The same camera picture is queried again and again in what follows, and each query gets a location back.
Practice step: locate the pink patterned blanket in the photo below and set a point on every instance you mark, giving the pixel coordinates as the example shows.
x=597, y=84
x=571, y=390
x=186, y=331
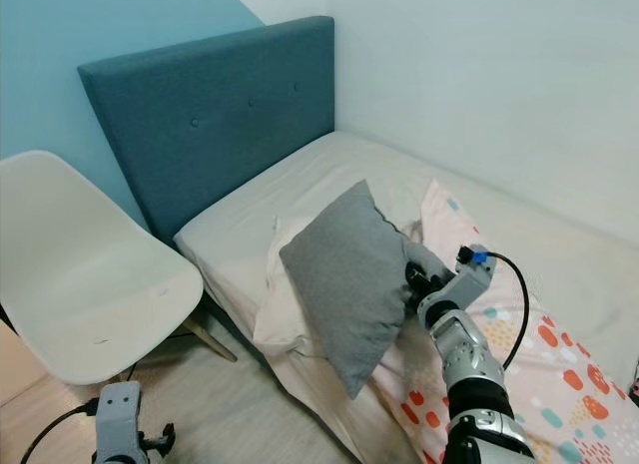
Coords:
x=589, y=394

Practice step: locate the cream pillow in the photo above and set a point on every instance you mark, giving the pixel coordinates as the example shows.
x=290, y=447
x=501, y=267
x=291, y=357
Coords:
x=274, y=319

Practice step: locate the white plastic shell chair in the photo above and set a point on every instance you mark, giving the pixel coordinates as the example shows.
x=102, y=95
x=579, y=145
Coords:
x=90, y=284

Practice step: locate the grey square pillow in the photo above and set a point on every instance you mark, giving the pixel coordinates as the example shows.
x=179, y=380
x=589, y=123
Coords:
x=349, y=274

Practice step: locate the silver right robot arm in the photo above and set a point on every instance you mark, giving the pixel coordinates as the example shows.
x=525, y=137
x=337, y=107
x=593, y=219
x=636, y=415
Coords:
x=471, y=366

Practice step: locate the mattress with cream sheet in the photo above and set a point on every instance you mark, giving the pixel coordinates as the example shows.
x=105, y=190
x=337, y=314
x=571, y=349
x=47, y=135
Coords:
x=310, y=175

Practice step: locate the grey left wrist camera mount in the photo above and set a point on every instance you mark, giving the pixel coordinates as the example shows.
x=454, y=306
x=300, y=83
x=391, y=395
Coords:
x=118, y=419

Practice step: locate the blue-grey upholstered headboard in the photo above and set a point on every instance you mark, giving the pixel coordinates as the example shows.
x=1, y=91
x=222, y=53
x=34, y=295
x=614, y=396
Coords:
x=210, y=105

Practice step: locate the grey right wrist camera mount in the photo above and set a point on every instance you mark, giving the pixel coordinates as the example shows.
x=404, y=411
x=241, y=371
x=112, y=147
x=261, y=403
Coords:
x=464, y=284

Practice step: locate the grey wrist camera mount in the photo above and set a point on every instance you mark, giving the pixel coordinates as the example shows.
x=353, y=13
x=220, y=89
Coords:
x=464, y=284
x=118, y=419

